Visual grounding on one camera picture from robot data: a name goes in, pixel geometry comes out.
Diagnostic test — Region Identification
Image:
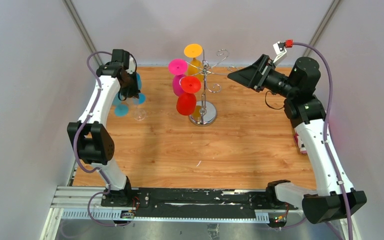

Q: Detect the yellow wine glass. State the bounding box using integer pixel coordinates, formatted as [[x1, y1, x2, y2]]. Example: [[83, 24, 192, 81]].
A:
[[183, 43, 204, 82]]

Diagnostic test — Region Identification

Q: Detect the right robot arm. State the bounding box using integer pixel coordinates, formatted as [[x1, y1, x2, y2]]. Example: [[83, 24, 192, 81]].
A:
[[228, 54, 367, 224]]

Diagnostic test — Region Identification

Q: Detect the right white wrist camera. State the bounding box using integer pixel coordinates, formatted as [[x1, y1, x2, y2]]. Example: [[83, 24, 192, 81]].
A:
[[272, 41, 287, 66]]

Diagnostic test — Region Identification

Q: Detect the red wine glass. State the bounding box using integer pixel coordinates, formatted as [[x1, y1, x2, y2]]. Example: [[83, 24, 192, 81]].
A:
[[176, 76, 202, 116]]

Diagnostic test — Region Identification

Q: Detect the blue wine glass front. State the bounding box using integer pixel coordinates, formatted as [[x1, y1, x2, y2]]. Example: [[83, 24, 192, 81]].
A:
[[112, 92, 129, 117]]

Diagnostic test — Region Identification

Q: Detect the pink camouflage cloth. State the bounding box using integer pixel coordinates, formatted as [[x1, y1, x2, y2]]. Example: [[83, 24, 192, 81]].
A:
[[292, 110, 333, 156]]

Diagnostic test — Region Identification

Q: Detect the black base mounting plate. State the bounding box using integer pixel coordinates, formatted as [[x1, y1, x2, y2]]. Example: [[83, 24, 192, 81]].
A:
[[100, 187, 295, 220]]

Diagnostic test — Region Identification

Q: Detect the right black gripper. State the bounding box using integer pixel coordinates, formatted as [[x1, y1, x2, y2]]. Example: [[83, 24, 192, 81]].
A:
[[227, 54, 297, 99]]

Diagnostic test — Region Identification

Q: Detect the clear wine glass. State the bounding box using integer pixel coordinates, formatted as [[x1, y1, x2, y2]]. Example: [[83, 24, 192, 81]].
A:
[[126, 98, 147, 121]]

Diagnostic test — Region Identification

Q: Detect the chrome wine glass rack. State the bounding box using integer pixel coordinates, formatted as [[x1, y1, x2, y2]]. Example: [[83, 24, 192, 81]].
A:
[[187, 48, 230, 127]]

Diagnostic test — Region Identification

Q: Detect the blue wine glass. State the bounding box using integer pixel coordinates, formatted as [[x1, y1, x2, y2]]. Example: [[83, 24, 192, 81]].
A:
[[134, 72, 146, 105], [112, 92, 129, 117]]

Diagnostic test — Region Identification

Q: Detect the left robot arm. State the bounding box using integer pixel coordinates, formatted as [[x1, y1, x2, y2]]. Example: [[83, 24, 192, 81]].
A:
[[67, 49, 141, 208]]

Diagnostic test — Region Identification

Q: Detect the pink wine glass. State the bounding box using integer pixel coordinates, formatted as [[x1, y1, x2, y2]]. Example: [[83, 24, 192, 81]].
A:
[[168, 58, 188, 97]]

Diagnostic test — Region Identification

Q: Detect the aluminium frame rail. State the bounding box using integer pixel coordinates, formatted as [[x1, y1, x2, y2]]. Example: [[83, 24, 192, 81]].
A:
[[51, 186, 304, 224]]

